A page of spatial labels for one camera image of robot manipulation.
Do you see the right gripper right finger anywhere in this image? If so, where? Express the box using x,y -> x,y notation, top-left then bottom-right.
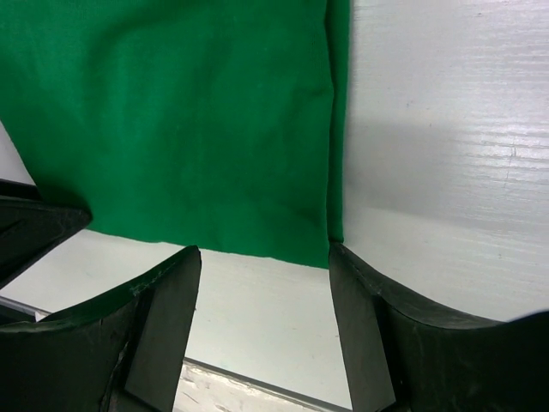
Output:
329,244 -> 548,411

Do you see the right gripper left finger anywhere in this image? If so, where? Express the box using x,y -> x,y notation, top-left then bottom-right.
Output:
1,246 -> 202,411

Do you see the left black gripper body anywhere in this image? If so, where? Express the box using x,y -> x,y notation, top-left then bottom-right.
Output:
1,179 -> 92,287

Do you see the green t shirt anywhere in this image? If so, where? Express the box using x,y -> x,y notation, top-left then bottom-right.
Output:
1,1 -> 352,268

